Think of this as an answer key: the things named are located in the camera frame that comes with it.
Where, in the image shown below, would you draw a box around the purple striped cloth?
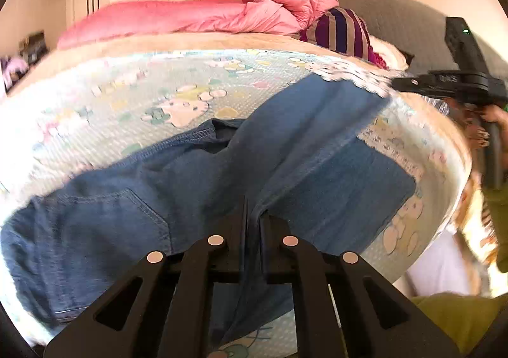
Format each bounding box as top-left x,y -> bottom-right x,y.
299,6 -> 387,70

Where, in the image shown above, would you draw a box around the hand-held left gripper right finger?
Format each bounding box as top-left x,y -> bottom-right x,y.
259,214 -> 468,358

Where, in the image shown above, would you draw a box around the cream cloth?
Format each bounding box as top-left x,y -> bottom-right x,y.
371,38 -> 409,71

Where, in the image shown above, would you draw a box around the pile of clothes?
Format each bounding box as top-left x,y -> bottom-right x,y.
0,32 -> 50,93

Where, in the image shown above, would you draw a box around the person's right hand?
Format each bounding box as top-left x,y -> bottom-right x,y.
462,106 -> 508,150

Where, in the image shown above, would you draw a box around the person's olive green clothing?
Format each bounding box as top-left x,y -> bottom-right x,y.
411,292 -> 508,358

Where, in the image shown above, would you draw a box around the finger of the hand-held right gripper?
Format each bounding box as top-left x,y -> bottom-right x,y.
391,74 -> 434,98

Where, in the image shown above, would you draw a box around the pink plush blanket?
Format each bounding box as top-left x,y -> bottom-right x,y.
57,0 -> 304,50

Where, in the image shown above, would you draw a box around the cartoon cat printed blanket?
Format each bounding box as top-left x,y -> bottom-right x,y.
0,49 -> 473,358

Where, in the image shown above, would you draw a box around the blue denim pants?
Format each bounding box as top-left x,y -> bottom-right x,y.
0,74 -> 417,348

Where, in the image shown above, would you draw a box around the grey padded headboard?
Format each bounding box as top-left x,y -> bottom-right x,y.
313,0 -> 508,81

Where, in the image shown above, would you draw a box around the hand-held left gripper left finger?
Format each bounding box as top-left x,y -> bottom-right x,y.
43,198 -> 249,358

